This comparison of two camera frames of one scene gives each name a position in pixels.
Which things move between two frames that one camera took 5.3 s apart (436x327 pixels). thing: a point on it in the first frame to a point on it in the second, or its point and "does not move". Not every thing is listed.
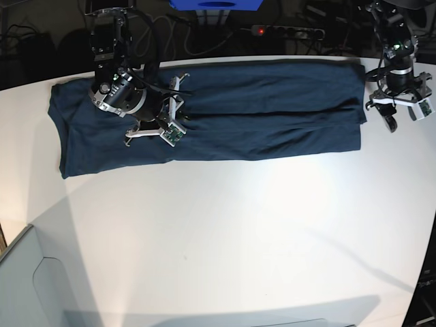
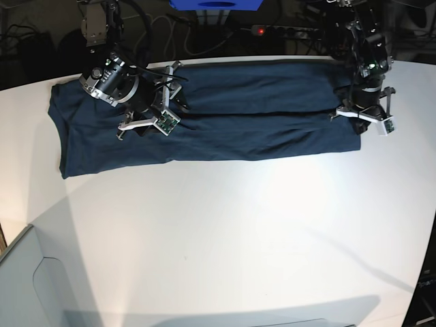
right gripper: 418,91 to 377,112
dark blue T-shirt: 234,110 does not move
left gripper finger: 182,113 to 182,103
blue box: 220,5 does not move
